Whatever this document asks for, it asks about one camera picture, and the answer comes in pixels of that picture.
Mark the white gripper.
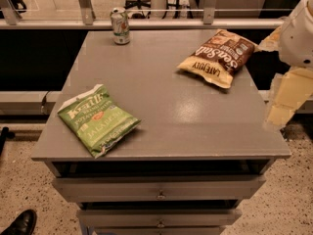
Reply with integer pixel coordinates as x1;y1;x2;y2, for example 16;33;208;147
258;0;313;131

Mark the green jalapeno chip bag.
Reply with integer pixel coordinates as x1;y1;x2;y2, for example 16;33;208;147
58;84;141;159

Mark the brown sea salt chip bag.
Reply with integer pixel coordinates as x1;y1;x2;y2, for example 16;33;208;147
178;29;257;89

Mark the grey drawer cabinet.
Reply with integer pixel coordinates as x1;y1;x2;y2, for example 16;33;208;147
32;30;290;235

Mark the green soda can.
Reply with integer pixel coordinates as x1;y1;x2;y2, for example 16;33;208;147
111;7;130;45

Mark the grey top drawer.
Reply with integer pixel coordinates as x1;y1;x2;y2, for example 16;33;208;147
53;175;265;203

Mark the grey drawer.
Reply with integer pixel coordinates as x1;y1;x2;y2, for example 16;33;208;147
53;175;265;203
77;210;242;228

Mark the metal railing ledge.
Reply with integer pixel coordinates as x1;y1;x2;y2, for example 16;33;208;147
0;19;285;30

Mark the black leather shoe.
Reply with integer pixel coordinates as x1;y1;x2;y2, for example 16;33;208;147
0;210;37;235

